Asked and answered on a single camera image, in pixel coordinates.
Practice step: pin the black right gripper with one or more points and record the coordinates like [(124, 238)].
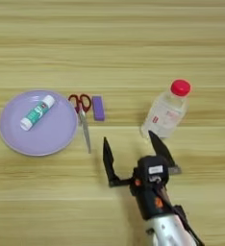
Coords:
[(149, 201)]

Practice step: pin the clear bottle red cap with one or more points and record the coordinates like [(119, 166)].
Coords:
[(165, 113)]

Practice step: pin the purple eraser block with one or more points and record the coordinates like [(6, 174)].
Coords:
[(98, 109)]

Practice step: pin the purple round plate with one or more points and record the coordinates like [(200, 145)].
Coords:
[(52, 136)]

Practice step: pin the green white glue stick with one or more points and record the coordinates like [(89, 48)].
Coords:
[(37, 112)]

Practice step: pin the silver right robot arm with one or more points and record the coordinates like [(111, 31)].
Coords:
[(169, 232)]

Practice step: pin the black box white label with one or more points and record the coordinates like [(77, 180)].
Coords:
[(153, 169)]

